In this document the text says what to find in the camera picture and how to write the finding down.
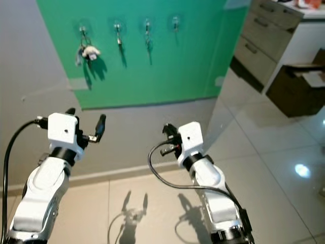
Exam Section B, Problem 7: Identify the red white object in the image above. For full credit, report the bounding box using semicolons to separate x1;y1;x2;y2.
298;0;325;9

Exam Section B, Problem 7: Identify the long clear tape strip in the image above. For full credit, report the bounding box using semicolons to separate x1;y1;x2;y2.
23;79;83;101

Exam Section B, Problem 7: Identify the clear adhesive wall hook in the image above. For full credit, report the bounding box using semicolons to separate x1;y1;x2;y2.
111;19;125;36
169;15;182;32
76;21;91;38
141;18;154;34

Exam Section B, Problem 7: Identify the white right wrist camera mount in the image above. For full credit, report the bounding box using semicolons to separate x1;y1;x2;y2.
177;122;204;166

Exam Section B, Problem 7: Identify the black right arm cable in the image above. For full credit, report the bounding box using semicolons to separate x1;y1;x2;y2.
148;141;250;227

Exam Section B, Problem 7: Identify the key bunch with white charm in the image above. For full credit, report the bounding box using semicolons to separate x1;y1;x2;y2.
76;35;101;67

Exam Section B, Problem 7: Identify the green wall board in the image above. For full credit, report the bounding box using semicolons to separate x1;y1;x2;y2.
36;0;252;110

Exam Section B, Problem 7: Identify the small clear tape piece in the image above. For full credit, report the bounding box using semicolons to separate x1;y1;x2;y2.
213;75;227;87

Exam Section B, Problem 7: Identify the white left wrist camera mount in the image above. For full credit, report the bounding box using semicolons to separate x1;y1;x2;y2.
47;113;80;149

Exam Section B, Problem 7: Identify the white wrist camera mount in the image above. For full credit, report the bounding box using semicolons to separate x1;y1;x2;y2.
47;113;80;149
177;122;204;166

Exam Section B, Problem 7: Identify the dark brown box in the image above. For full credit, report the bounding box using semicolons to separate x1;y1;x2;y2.
266;62;325;119

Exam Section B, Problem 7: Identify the grey drawer cabinet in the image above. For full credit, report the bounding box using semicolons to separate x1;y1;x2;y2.
230;0;325;95

